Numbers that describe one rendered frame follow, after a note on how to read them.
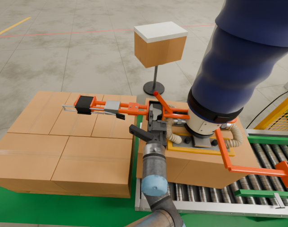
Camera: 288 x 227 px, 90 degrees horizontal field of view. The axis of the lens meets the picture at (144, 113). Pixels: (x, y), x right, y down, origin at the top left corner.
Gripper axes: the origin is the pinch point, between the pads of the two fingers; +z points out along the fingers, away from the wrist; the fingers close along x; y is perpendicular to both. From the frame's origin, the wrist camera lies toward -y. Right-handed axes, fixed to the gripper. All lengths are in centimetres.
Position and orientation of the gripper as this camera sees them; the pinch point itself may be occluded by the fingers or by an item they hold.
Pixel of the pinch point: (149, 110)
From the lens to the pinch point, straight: 72.4
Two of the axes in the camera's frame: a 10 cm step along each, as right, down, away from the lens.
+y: 10.0, 0.5, 0.0
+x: 0.4, -6.4, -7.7
